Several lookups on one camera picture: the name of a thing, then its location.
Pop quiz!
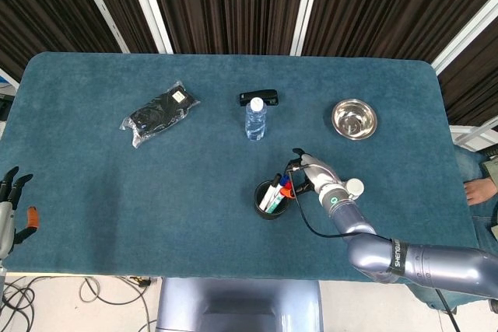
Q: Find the blue-grey robot torso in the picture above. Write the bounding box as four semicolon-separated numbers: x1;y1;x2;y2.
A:
155;277;324;332

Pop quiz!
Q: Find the white metal frame rack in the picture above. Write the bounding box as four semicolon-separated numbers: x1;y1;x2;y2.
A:
449;124;498;153

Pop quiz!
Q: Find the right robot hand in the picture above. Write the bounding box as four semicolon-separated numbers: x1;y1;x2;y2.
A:
279;148;343;198

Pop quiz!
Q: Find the white frame post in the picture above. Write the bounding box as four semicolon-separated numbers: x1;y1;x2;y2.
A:
122;0;174;55
430;0;498;75
71;0;130;54
289;0;325;57

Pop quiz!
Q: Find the clear plastic water bottle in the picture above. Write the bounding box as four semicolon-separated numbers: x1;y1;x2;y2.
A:
244;97;270;142

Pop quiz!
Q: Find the black velcro arm strap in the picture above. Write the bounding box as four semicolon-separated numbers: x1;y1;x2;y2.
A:
388;238;409;275

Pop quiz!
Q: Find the stainless steel bowl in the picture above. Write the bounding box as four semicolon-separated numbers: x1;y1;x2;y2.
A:
331;98;378;142

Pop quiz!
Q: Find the grey floor cable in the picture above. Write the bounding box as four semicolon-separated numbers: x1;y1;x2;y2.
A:
79;276;157;332

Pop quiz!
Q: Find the white plastic jar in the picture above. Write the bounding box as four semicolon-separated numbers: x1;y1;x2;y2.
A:
345;178;366;199

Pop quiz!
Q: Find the red cap whiteboard marker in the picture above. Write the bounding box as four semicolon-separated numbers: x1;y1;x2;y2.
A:
268;183;291;215

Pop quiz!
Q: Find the black stapler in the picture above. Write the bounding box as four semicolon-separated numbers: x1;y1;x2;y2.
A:
239;89;280;107

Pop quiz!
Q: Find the seated person in jeans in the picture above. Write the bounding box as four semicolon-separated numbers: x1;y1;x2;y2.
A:
453;144;498;240

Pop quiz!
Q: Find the black floor cable bundle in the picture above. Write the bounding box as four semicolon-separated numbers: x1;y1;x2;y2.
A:
0;276;38;332

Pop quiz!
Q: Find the blue cap whiteboard marker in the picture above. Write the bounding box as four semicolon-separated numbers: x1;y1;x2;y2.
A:
273;176;292;200

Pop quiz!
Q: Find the blue-green velvet tablecloth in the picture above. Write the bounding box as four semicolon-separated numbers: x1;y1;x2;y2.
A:
0;51;482;283

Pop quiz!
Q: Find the black cap whiteboard marker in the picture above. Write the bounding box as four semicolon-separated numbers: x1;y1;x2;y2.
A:
259;173;282;211

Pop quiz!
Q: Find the thin black cable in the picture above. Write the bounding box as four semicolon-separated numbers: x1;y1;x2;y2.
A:
434;288;459;332

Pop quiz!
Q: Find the black mesh pen holder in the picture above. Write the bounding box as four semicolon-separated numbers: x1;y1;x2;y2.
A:
253;180;290;221

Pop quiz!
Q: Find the black item in plastic bag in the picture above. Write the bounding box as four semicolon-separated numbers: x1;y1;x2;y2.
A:
119;80;202;149

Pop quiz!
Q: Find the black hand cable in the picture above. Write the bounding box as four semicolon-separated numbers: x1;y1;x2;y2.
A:
285;166;394;240

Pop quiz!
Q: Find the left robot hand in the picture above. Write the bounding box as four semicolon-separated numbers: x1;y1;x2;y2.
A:
0;166;40;260

